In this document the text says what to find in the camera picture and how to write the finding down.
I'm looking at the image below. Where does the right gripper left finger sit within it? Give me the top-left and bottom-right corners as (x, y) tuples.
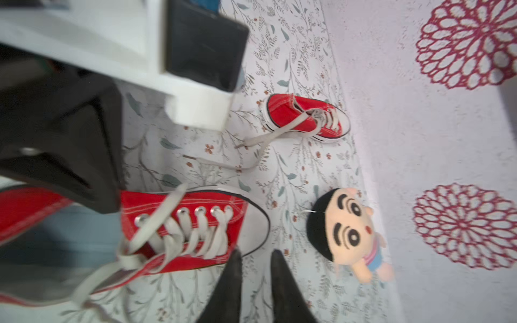
(197, 248), (242, 323)

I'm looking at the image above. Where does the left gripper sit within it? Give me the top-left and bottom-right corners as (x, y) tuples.
(1, 45), (125, 214)

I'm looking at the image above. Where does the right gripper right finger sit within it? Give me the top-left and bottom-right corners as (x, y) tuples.
(271, 250), (317, 323)

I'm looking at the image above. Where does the red sneaker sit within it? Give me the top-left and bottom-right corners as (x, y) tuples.
(1, 185), (271, 307)
(189, 94), (351, 170)

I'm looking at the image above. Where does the plush doll head toy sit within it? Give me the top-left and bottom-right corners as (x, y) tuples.
(306, 188), (394, 283)

